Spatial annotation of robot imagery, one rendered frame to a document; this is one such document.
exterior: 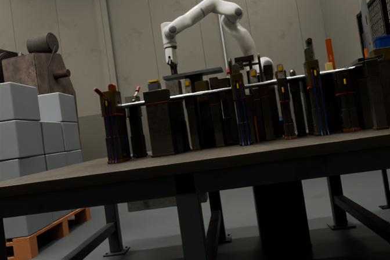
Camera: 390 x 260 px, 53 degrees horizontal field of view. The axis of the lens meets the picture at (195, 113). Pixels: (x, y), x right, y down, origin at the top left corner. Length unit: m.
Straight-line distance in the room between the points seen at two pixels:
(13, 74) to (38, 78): 0.46
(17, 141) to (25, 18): 8.15
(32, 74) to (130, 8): 4.43
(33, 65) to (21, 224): 3.65
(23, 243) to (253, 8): 8.02
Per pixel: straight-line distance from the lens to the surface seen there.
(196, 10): 2.60
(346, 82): 1.90
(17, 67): 6.87
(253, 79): 2.24
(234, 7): 2.62
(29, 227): 3.50
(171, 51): 2.48
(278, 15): 10.13
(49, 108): 4.33
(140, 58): 10.10
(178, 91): 2.27
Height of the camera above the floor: 0.79
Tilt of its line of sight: 3 degrees up
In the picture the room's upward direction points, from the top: 8 degrees counter-clockwise
